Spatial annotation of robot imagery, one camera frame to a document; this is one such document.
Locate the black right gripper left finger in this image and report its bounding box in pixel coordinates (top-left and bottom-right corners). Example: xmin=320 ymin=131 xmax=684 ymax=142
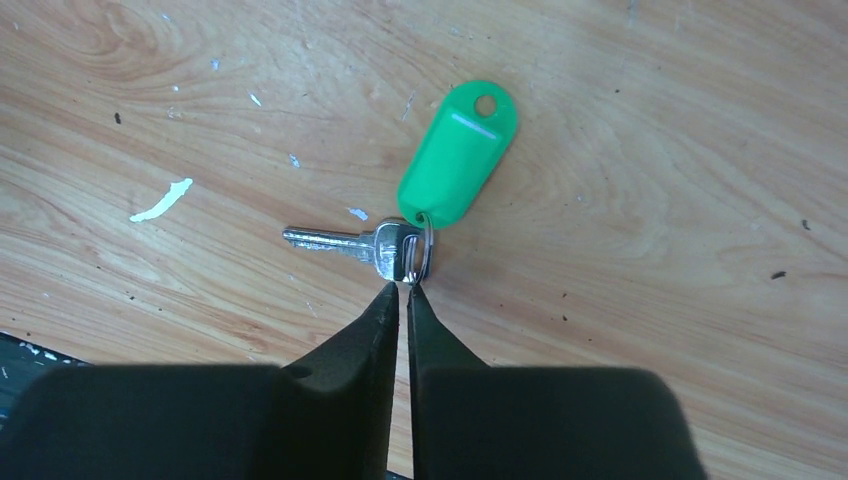
xmin=1 ymin=283 xmax=399 ymax=479

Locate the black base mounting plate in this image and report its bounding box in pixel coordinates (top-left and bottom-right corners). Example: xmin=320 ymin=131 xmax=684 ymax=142
xmin=1 ymin=331 xmax=87 ymax=427

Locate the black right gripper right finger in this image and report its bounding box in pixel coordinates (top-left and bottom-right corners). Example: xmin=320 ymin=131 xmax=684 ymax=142
xmin=407 ymin=286 xmax=707 ymax=479

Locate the small white scrap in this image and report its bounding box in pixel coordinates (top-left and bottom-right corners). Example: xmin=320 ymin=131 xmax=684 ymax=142
xmin=129 ymin=178 xmax=194 ymax=223

